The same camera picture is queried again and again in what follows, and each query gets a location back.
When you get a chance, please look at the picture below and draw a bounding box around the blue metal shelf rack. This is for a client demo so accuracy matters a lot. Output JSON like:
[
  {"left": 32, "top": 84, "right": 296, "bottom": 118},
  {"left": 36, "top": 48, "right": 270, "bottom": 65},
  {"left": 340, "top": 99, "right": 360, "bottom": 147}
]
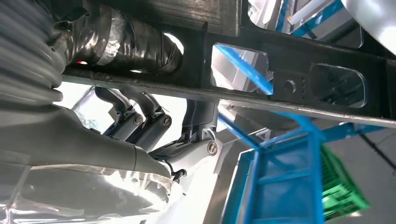
[{"left": 213, "top": 0, "right": 396, "bottom": 224}]

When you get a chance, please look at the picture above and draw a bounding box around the green plastic crate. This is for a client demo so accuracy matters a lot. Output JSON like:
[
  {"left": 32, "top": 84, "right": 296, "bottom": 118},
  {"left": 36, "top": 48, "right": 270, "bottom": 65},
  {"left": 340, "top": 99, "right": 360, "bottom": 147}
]
[{"left": 320, "top": 144, "right": 371, "bottom": 222}]

